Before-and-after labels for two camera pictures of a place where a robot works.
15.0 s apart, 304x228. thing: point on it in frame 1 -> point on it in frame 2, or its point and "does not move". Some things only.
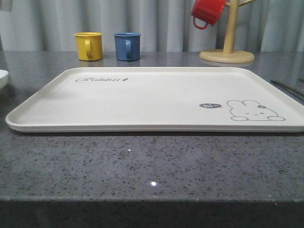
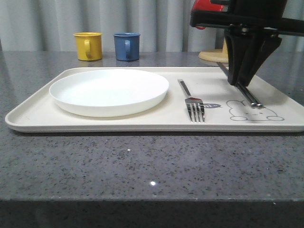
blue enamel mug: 128,45 does not move
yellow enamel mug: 90,45 does not move
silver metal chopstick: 299,93 -> 252,103
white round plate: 4,78 -> 107,93
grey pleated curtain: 261,25 does not move
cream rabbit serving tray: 157,99 does not move
